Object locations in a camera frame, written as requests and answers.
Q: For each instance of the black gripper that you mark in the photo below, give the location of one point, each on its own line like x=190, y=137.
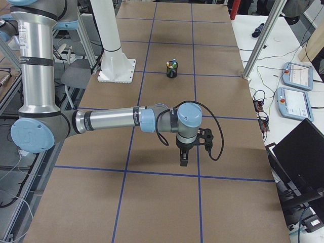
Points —
x=184, y=147

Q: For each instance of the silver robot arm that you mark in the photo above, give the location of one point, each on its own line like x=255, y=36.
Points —
x=42, y=124

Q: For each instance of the black mesh pen cup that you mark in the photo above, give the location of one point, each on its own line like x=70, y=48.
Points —
x=170, y=71

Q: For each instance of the black laptop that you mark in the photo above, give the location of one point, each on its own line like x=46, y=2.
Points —
x=299, y=157

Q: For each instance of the lower teach pendant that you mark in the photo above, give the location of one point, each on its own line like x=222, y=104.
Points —
x=294, y=104

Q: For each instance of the teach pendant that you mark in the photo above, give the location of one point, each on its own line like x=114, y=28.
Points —
x=294, y=104
x=298, y=76

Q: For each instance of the black folded umbrella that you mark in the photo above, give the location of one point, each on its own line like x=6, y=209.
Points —
x=258, y=31

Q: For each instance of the upper teach pendant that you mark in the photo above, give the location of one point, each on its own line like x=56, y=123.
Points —
x=298, y=76

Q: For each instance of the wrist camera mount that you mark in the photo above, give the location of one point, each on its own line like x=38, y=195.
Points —
x=205, y=138

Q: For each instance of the white pedestal column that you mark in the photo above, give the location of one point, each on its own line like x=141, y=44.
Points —
x=115, y=66

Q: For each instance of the aluminium frame post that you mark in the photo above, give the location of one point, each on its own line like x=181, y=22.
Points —
x=267, y=29

